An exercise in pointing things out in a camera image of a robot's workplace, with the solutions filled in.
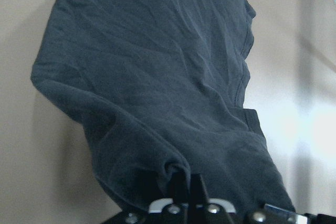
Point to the black t-shirt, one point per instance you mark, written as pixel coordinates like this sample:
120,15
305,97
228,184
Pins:
158,86

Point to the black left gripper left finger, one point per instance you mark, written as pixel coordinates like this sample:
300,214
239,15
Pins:
178,188

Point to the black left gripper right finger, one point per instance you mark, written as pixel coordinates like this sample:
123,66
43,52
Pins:
198,191

